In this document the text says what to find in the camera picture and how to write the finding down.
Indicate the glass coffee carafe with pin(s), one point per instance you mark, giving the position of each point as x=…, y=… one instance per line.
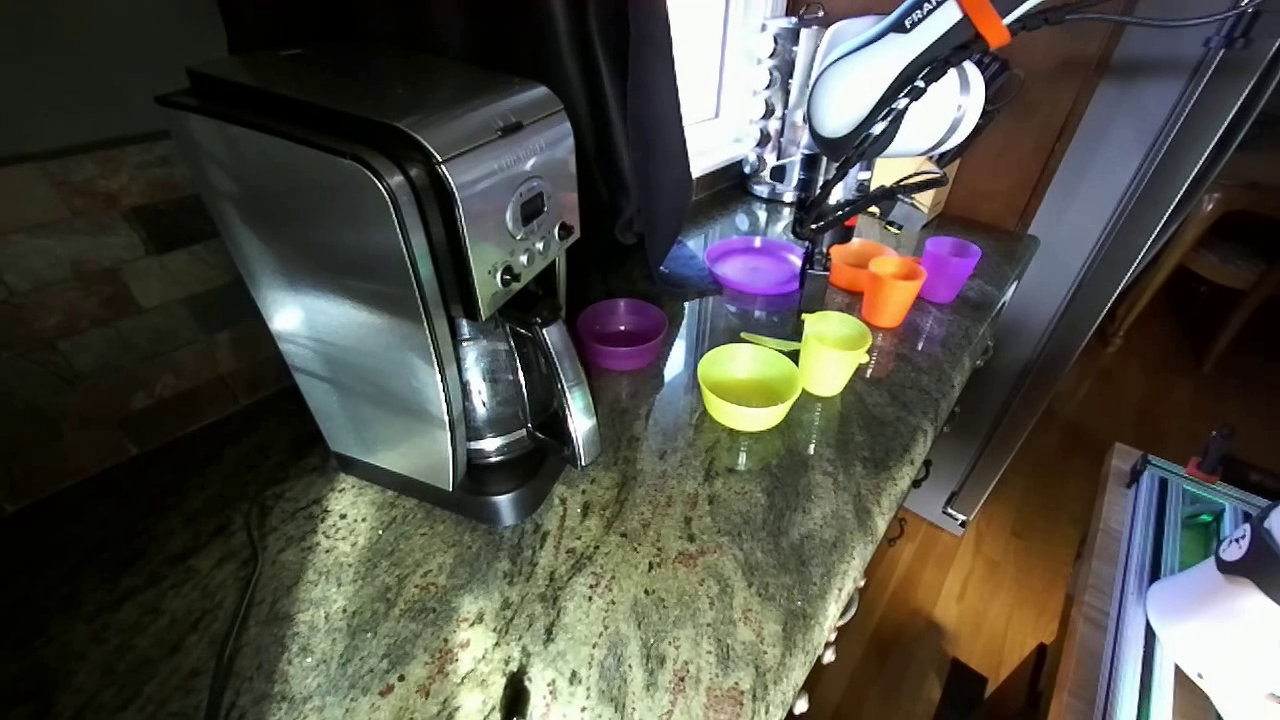
x=522, y=386

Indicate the orange plastic cup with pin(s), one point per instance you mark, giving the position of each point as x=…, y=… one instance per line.
x=892, y=286

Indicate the purple plastic cup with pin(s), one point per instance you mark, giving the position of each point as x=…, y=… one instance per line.
x=951, y=266

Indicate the stainless steel refrigerator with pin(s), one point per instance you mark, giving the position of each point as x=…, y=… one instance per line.
x=1162, y=120

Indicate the orange plastic bowl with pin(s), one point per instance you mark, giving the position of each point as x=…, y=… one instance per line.
x=851, y=260

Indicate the stainless steel coffee maker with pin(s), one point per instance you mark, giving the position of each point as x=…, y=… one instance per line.
x=374, y=203

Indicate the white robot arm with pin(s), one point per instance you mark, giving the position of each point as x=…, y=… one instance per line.
x=910, y=85

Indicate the yellow plastic cup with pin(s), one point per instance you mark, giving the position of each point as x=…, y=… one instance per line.
x=830, y=349

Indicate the purple plastic plate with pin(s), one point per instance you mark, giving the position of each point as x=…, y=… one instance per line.
x=758, y=266

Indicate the yellow plastic bowl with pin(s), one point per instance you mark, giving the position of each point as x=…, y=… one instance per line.
x=745, y=386

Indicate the wooden knife block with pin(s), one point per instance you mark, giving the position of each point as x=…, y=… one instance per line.
x=918, y=191

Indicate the black curtain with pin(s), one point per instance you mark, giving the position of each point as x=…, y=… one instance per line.
x=608, y=63

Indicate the white plastic bin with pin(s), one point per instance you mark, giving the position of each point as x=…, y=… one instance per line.
x=1173, y=600

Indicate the purple plastic bowl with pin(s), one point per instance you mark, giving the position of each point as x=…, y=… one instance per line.
x=621, y=334

